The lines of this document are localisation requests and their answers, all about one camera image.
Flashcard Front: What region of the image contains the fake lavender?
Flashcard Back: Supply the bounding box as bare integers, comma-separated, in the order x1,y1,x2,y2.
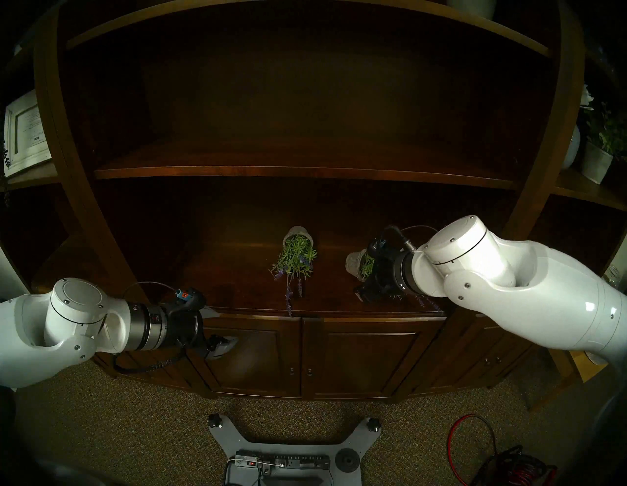
269,226,318,318
345,249,444,314

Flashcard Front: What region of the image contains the white framed certificate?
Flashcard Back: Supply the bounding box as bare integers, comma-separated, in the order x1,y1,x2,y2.
4,90,52,178

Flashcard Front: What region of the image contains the black cable reel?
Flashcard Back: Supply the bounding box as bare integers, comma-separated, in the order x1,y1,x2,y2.
470,445,556,486

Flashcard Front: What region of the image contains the thin grey wrist wire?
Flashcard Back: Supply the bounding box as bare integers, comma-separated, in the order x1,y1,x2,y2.
121,281,182,300

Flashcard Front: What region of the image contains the red extension cable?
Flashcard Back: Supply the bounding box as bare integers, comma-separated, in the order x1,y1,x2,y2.
448,414,498,486

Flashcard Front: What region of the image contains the small white ceramic vase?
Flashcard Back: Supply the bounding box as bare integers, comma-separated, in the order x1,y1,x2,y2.
561,125,582,170

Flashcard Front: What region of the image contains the green plant in white pot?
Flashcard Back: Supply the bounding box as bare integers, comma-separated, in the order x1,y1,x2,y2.
580,100,627,185

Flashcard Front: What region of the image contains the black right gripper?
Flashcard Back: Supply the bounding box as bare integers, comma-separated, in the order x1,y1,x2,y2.
353,237,415,302

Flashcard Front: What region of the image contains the power strip with red switch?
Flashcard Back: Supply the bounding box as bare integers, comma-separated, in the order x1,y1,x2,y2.
234,453,331,471

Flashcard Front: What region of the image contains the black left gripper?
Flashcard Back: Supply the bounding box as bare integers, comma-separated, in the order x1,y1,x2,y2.
165,288,240,362

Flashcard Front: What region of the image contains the dark wooden bookcase cabinet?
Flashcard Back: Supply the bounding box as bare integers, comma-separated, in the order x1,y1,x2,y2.
0,0,627,405

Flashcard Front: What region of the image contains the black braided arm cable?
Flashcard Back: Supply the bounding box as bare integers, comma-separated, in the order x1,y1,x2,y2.
113,318,204,377

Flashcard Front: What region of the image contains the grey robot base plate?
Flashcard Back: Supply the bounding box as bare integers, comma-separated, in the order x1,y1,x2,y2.
208,414,383,486

